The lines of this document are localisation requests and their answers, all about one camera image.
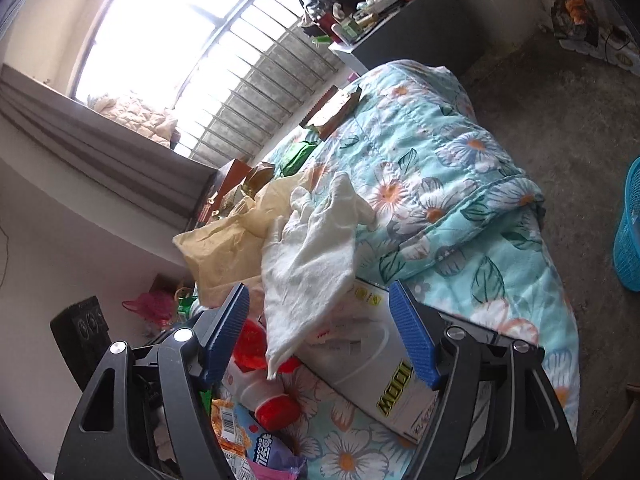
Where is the orange snack packet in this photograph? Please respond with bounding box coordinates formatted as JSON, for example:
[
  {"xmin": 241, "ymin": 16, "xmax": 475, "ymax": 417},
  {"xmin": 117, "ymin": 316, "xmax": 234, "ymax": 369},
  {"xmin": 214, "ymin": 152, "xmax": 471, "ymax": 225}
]
[{"xmin": 210, "ymin": 397, "xmax": 253, "ymax": 461}]

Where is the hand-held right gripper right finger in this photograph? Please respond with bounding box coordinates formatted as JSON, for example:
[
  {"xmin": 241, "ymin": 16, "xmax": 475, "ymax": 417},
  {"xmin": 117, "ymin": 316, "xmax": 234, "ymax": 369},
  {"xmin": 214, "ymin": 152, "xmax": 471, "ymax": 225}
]
[{"xmin": 388, "ymin": 280, "xmax": 583, "ymax": 480}]

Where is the black speaker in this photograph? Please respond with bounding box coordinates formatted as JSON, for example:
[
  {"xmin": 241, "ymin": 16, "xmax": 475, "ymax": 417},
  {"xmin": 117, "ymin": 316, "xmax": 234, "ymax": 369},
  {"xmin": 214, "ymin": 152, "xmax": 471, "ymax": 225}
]
[{"xmin": 50, "ymin": 296, "xmax": 113, "ymax": 391}]

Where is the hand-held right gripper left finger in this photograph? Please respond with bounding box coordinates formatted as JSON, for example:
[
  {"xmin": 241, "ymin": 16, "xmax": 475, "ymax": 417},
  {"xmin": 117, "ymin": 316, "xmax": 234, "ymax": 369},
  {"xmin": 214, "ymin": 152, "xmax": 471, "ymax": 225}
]
[{"xmin": 54, "ymin": 282, "xmax": 251, "ymax": 480}]

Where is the white printed bag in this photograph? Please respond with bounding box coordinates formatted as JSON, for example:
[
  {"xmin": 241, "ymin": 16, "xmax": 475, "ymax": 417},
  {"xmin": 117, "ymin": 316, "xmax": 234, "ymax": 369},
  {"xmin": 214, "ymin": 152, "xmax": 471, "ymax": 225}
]
[{"xmin": 597, "ymin": 22, "xmax": 640, "ymax": 68}]

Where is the white cloth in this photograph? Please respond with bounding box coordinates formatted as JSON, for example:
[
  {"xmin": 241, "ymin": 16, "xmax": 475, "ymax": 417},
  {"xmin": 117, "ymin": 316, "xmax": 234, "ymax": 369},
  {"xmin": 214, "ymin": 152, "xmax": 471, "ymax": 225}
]
[{"xmin": 260, "ymin": 171, "xmax": 378, "ymax": 381}]

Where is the white cardboard box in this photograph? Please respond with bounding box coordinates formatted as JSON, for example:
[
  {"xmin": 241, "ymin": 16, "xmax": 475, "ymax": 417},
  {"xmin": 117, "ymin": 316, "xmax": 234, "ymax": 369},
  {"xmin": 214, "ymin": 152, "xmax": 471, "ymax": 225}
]
[{"xmin": 300, "ymin": 277, "xmax": 446, "ymax": 446}]

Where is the orange cardboard box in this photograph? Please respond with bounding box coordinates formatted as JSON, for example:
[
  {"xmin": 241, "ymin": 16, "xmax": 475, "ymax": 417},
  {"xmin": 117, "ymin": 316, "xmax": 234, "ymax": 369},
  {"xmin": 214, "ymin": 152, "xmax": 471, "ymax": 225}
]
[{"xmin": 192, "ymin": 159, "xmax": 251, "ymax": 233}]

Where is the white bottle red cap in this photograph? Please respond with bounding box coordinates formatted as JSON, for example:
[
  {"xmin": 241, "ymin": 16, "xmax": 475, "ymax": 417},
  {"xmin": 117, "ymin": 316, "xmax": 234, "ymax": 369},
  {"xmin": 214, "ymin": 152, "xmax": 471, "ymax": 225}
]
[{"xmin": 222, "ymin": 360, "xmax": 303, "ymax": 433}]

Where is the printed carton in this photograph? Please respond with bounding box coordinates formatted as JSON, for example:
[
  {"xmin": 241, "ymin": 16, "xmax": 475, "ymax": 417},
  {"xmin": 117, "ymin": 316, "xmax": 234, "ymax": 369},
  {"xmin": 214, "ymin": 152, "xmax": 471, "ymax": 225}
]
[{"xmin": 550, "ymin": 0, "xmax": 601, "ymax": 48}]

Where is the red canister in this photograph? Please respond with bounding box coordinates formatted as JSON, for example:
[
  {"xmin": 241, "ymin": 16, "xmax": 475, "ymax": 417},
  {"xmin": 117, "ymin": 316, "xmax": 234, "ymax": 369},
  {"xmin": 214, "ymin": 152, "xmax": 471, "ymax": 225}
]
[{"xmin": 315, "ymin": 10, "xmax": 341, "ymax": 36}]

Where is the floral turquoise quilt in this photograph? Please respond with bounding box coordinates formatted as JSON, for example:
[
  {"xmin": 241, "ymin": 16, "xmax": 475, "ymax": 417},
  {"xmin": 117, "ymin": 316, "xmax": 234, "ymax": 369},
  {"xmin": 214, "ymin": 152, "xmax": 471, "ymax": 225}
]
[{"xmin": 210, "ymin": 60, "xmax": 583, "ymax": 480}]

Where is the blue plastic basket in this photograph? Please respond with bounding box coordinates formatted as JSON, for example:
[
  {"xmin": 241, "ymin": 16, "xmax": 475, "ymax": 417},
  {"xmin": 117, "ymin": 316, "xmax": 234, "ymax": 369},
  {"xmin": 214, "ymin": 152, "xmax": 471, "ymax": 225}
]
[{"xmin": 612, "ymin": 156, "xmax": 640, "ymax": 291}]

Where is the gold snack packet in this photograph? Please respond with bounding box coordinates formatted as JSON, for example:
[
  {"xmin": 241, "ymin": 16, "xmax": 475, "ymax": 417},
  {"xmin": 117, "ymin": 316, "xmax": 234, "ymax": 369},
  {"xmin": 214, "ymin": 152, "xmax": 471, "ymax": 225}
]
[{"xmin": 242, "ymin": 161, "xmax": 276, "ymax": 196}]

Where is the green snack packet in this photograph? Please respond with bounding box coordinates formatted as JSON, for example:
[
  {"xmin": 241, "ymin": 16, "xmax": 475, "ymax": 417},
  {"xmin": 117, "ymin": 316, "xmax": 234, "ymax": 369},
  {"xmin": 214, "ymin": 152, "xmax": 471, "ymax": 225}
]
[{"xmin": 277, "ymin": 140, "xmax": 318, "ymax": 176}]

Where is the pink plastic bag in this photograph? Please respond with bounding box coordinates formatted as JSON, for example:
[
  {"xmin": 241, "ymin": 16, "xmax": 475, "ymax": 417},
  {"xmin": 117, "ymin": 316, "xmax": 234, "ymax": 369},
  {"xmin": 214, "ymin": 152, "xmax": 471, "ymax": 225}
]
[{"xmin": 122, "ymin": 290, "xmax": 176, "ymax": 328}]

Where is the blue purple snack packet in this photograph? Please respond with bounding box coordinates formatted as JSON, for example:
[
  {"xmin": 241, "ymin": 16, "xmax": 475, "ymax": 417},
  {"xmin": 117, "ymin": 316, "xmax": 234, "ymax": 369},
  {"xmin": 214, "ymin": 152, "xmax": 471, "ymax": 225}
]
[{"xmin": 235, "ymin": 405, "xmax": 308, "ymax": 480}]

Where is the grey curtain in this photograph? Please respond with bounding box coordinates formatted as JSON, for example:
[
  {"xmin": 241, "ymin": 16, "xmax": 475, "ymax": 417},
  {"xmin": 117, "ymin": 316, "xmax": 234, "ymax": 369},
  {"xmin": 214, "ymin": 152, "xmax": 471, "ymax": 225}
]
[{"xmin": 0, "ymin": 62, "xmax": 218, "ymax": 231}]

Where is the brown snack packet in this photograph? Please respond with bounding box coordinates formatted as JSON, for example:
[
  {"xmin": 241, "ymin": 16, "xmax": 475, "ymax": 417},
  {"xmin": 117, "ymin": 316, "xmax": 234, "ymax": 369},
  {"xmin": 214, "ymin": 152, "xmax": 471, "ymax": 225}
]
[{"xmin": 302, "ymin": 85, "xmax": 363, "ymax": 141}]

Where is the window grille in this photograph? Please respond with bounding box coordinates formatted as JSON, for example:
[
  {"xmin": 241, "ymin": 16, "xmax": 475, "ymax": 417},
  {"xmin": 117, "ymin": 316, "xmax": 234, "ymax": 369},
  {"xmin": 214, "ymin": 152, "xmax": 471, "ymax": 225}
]
[{"xmin": 175, "ymin": 0, "xmax": 346, "ymax": 166}]

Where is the cream yellow garment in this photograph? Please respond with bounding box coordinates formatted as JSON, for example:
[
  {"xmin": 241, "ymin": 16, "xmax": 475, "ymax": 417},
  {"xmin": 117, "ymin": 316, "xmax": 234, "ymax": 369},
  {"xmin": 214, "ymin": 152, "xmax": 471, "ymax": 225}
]
[{"xmin": 172, "ymin": 175, "xmax": 311, "ymax": 311}]

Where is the beige padded jacket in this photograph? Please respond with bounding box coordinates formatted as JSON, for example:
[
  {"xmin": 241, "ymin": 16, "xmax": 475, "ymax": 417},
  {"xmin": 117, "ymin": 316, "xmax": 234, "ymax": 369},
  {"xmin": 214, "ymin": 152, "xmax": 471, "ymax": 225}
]
[{"xmin": 87, "ymin": 91, "xmax": 181, "ymax": 148}]

